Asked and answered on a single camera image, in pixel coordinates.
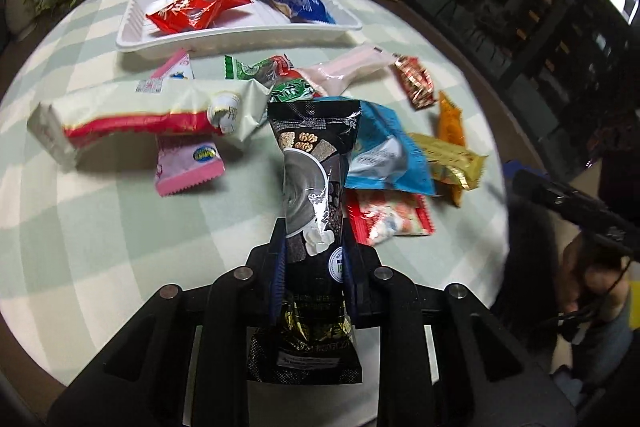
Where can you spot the light blue snack packet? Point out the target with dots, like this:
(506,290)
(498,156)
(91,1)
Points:
(385,142)

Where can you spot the person's blue trousers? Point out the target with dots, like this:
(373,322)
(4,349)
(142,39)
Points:
(610,357)

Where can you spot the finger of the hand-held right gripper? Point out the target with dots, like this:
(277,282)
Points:
(565,202)

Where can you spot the gold snack packet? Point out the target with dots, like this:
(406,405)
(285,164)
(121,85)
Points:
(450,159)

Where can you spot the pink white snack packet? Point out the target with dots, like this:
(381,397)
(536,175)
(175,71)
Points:
(175,68)

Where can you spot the person's right hand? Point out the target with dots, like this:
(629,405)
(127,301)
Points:
(592,277)

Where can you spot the red gold foil packet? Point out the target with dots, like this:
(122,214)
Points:
(415,82)

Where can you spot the pink packet with oval logo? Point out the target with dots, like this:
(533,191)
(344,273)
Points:
(180,167)

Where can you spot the green white snack packet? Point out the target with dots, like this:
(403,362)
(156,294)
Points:
(250,69)
(291,91)

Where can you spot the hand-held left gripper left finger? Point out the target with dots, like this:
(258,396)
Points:
(278,269)

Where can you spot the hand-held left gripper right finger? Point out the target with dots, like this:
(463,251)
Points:
(350,279)

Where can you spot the black snack packet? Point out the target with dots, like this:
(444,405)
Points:
(310,167)

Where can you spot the long white red snack packet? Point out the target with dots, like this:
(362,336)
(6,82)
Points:
(125,107)

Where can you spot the dark blue snack packet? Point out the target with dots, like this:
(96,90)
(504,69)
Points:
(300,2)

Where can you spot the pale pink long packet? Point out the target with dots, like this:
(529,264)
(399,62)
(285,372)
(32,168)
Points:
(345,67)

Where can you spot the white plastic tray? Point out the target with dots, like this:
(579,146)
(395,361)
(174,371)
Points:
(145,4)

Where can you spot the orange snack packet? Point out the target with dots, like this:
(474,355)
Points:
(450,122)

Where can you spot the red white floral packet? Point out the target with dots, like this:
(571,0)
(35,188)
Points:
(395,217)

